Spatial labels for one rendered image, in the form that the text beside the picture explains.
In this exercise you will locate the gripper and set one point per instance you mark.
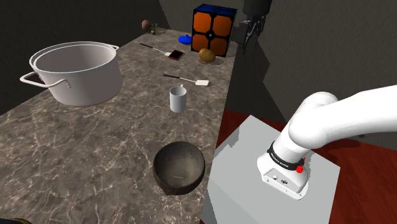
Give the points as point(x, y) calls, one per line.
point(255, 26)

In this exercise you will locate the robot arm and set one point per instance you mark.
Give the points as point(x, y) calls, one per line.
point(341, 114)

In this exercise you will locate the orange and black box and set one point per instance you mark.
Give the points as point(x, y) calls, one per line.
point(203, 23)

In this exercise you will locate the brown potato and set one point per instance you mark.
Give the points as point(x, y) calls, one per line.
point(207, 56)

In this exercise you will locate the blue dish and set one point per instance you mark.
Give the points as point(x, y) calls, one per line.
point(185, 39)

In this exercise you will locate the red phone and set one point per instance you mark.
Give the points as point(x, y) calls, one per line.
point(176, 55)

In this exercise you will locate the small olive figure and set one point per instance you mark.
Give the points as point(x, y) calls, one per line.
point(153, 29)

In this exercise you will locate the white mug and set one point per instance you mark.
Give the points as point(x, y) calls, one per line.
point(178, 102)

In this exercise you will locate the brown round vase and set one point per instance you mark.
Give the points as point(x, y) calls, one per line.
point(145, 25)

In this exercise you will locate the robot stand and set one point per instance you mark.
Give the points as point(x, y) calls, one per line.
point(242, 173)

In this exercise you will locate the dark grey bowl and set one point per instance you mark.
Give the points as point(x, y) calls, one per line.
point(178, 169)

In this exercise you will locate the large white cooking pot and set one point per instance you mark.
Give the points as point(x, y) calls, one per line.
point(86, 80)

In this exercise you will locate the dark yellow round object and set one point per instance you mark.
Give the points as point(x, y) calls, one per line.
point(14, 221)

